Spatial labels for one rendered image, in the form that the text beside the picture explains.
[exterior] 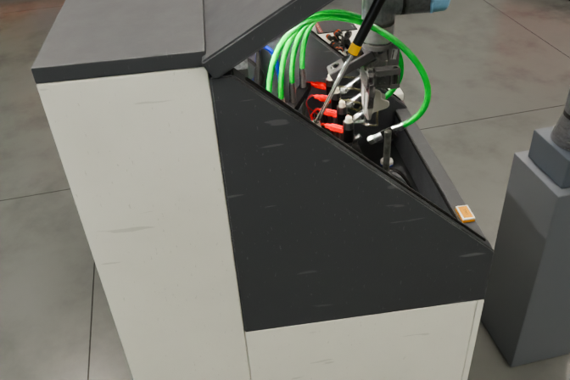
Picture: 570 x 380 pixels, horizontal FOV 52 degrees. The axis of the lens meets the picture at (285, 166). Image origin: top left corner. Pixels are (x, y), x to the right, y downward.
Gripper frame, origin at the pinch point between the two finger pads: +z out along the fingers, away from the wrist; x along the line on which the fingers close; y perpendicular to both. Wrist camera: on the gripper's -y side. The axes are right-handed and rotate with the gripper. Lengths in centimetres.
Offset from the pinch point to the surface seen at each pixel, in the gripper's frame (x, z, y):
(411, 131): 17.5, 17.9, 18.7
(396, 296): -35.1, 28.4, -0.5
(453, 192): -13.1, 17.9, 20.1
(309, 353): -35, 45, -21
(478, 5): 344, 113, 186
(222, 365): -35, 44, -43
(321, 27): 94, 15, 5
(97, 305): 54, 113, -100
